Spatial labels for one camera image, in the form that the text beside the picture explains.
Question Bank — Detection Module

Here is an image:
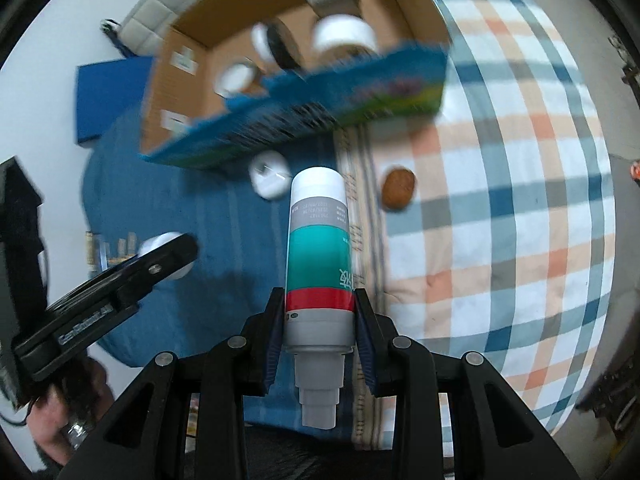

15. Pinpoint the plaid checkered blanket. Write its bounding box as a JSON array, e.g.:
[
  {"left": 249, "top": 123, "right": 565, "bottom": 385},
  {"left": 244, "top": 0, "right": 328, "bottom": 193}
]
[{"left": 335, "top": 0, "right": 615, "bottom": 431}]

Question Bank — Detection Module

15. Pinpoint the white tape roll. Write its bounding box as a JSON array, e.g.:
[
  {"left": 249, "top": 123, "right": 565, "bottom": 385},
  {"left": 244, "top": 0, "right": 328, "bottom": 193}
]
[{"left": 311, "top": 14, "right": 378, "bottom": 62}]

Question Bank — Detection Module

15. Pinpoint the black jar white lid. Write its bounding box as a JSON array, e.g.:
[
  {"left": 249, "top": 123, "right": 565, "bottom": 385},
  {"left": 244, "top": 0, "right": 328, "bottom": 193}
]
[{"left": 250, "top": 18, "right": 302, "bottom": 70}]

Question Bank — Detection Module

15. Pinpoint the spray bottle teal red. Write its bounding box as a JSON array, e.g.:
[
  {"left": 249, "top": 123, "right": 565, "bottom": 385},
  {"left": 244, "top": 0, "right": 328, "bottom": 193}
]
[{"left": 284, "top": 167, "right": 355, "bottom": 430}]

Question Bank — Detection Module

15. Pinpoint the blue striped blanket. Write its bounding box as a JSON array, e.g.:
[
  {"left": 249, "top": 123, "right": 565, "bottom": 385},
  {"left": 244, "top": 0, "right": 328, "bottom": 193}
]
[{"left": 81, "top": 107, "right": 290, "bottom": 367}]

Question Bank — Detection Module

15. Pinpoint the blue foam mat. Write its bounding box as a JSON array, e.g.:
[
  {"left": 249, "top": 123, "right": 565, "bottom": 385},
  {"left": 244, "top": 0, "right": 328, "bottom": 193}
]
[{"left": 75, "top": 56, "right": 153, "bottom": 145}]

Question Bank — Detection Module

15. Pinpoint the small white jar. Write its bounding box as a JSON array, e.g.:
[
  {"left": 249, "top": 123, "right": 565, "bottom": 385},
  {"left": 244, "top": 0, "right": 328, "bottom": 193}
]
[{"left": 138, "top": 232, "right": 198, "bottom": 281}]

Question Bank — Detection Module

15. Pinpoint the brown round object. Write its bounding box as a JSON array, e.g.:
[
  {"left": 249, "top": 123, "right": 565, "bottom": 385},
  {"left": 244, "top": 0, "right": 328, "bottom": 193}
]
[{"left": 381, "top": 167, "right": 416, "bottom": 210}]

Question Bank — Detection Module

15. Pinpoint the cardboard box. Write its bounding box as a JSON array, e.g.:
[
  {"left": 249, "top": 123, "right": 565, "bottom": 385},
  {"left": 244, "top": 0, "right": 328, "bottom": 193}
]
[{"left": 140, "top": 0, "right": 450, "bottom": 168}]

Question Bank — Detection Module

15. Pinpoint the white earbud case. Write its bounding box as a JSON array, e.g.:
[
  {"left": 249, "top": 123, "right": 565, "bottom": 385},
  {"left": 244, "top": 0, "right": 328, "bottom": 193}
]
[{"left": 248, "top": 151, "right": 292, "bottom": 200}]

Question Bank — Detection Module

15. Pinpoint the person left hand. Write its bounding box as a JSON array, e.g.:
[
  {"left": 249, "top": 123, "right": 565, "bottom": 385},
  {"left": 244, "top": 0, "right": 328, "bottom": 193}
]
[{"left": 27, "top": 358, "right": 114, "bottom": 466}]

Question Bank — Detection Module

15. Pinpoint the white padded chair left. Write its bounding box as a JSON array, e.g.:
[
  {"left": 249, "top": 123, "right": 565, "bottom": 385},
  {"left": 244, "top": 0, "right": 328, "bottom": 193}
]
[{"left": 116, "top": 0, "right": 198, "bottom": 56}]

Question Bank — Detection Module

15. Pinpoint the round tin white lid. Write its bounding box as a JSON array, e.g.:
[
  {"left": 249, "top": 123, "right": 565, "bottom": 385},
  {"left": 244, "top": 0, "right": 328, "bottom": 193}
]
[{"left": 214, "top": 58, "right": 262, "bottom": 99}]

